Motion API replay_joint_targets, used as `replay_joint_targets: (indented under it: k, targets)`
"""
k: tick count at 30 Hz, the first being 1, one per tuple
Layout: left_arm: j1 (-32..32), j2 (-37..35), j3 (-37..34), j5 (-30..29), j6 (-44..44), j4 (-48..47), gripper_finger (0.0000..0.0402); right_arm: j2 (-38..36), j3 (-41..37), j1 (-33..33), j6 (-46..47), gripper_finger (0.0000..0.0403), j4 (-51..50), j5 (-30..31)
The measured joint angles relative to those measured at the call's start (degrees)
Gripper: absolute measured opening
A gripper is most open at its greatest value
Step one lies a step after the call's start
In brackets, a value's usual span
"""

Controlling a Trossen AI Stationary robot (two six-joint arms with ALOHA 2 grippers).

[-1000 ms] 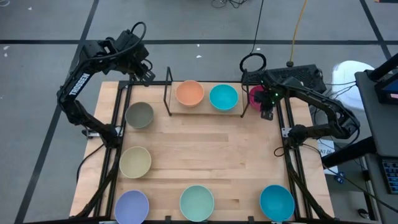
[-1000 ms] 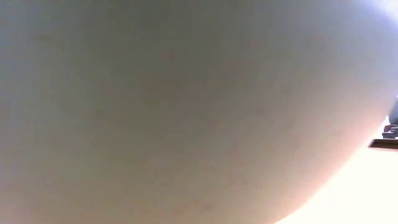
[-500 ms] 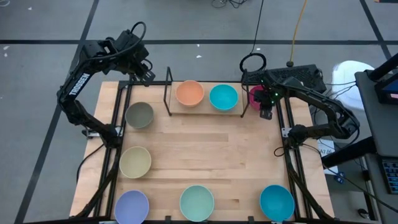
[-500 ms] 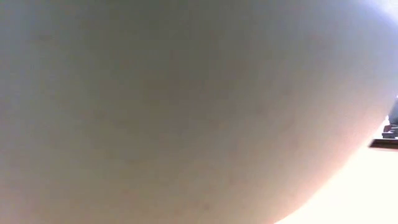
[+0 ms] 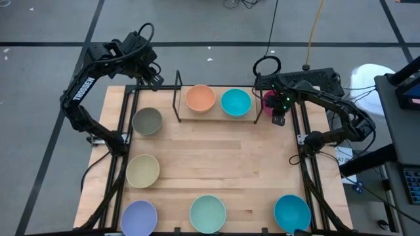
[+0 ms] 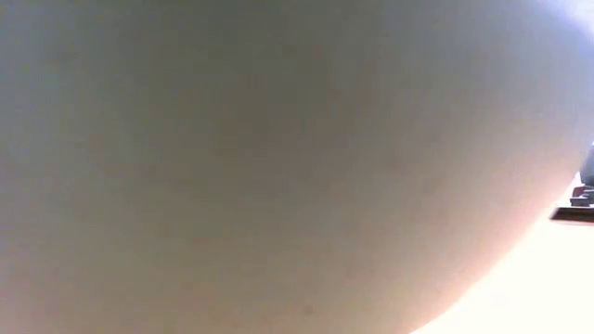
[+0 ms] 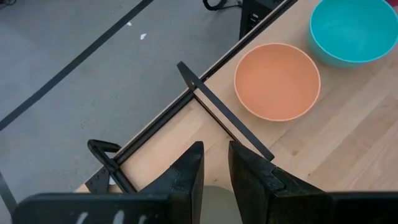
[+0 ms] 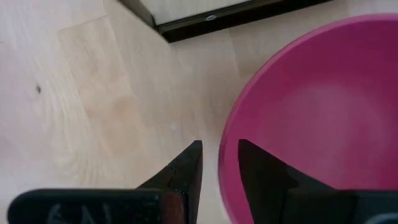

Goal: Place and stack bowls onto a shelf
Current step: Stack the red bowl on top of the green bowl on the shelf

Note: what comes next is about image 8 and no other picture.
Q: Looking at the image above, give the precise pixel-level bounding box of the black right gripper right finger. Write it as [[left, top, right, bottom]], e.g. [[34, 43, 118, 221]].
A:
[[238, 139, 398, 224]]

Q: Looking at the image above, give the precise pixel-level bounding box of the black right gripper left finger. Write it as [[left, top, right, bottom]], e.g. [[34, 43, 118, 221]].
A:
[[6, 139, 204, 224]]

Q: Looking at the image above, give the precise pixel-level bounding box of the magenta bowl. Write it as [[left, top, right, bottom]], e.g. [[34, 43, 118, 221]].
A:
[[217, 12, 398, 224]]

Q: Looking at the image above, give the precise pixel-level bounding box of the black aluminium table frame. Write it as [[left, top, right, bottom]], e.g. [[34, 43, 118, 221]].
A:
[[119, 0, 332, 44]]

